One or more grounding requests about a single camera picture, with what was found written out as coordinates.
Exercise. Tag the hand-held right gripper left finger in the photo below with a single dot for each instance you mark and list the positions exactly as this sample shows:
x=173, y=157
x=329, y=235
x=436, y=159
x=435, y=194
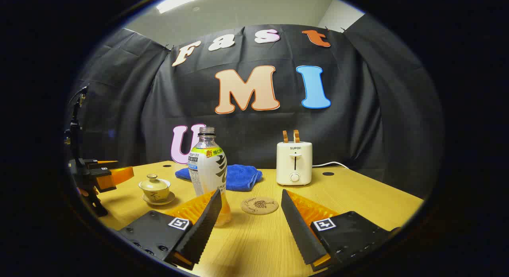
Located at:
x=206, y=225

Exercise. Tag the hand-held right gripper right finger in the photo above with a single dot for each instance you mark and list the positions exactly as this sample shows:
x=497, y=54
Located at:
x=298, y=229

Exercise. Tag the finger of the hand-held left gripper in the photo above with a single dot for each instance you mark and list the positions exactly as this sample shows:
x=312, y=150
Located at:
x=101, y=164
x=119, y=174

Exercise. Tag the yellow ceramic teacup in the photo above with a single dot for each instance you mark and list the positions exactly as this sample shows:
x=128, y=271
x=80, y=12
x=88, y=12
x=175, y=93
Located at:
x=154, y=194

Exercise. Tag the round cork coaster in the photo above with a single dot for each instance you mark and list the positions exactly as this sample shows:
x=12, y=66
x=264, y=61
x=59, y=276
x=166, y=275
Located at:
x=259, y=205

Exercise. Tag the clear plastic water bottle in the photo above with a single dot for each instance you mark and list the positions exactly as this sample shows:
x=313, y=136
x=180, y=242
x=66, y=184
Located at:
x=206, y=169

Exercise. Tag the yellow ceramic saucer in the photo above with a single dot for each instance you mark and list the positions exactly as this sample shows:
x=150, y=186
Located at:
x=169, y=199

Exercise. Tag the blue towel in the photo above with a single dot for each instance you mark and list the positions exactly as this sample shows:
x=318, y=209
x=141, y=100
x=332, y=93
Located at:
x=242, y=177

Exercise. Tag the white toaster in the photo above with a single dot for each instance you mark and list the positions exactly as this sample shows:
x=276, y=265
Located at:
x=294, y=161

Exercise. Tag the toast slice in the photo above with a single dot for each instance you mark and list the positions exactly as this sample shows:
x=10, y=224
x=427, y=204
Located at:
x=285, y=136
x=296, y=136

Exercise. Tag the black backdrop cloth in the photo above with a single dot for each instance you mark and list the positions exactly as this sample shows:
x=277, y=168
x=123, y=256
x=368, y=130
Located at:
x=258, y=130

